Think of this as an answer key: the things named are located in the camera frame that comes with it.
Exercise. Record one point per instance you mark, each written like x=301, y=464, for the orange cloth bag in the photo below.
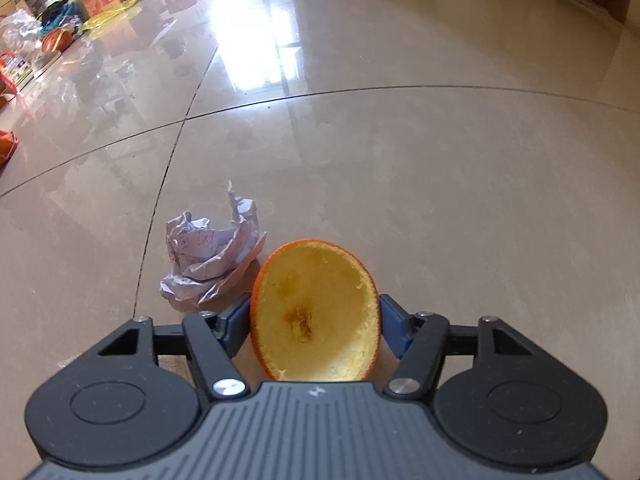
x=8, y=146

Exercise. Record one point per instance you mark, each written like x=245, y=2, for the colourful toy box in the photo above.
x=15, y=71

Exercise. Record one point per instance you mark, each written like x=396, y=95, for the lilac paper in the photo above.
x=206, y=263

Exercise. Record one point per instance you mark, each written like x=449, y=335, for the basketball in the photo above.
x=57, y=40

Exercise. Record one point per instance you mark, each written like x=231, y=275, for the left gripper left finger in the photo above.
x=212, y=342

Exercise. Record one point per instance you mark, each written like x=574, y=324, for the orange peel half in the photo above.
x=315, y=315

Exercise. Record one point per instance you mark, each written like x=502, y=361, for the yellow plastic bag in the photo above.
x=104, y=17

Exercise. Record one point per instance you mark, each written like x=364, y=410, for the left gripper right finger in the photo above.
x=418, y=341

